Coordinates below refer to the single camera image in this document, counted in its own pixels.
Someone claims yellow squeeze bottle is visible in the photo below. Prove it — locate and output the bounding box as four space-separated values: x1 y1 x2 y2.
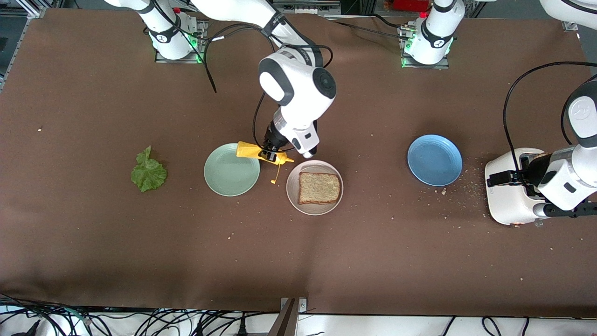
235 140 296 184

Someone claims brown bread slice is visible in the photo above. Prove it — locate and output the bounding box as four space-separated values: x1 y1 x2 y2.
298 172 341 205

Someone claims green lettuce leaf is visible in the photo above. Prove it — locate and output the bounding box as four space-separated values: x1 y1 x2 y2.
131 146 168 193

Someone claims beige plate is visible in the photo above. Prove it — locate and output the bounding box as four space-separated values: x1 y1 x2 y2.
286 160 344 216

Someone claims light green plate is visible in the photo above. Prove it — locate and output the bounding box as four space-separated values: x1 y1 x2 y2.
204 143 261 197

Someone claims blue plate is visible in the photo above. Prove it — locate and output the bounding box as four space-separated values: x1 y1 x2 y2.
407 134 463 187

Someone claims white toaster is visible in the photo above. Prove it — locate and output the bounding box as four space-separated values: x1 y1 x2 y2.
485 148 547 228

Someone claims brown table cloth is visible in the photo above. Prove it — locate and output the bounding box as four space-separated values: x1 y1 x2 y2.
0 8 597 318

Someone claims grey equipment box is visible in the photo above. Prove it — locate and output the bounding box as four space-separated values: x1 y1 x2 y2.
272 0 341 14

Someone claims dark grey metal bar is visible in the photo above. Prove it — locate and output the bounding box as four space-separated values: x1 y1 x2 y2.
268 299 298 336

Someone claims red box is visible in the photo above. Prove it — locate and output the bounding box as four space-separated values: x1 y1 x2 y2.
392 0 430 12

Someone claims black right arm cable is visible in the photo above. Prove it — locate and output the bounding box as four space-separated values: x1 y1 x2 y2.
154 0 334 154

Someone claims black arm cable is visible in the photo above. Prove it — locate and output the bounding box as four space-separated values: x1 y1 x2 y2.
154 0 334 154
502 61 597 197

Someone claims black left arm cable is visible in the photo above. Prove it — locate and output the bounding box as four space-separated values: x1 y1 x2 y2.
502 61 597 197

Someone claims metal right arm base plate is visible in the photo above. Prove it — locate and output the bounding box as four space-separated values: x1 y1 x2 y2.
155 19 207 64

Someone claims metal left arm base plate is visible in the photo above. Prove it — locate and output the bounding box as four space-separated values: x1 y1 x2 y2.
400 23 451 70

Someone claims thin black cable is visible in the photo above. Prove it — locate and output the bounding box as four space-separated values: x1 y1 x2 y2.
332 21 407 40
371 13 407 30

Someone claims silver metal bracket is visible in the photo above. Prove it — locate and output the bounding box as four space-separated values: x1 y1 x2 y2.
280 298 308 313

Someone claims teal cable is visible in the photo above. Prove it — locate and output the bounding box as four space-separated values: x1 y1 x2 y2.
60 306 95 328

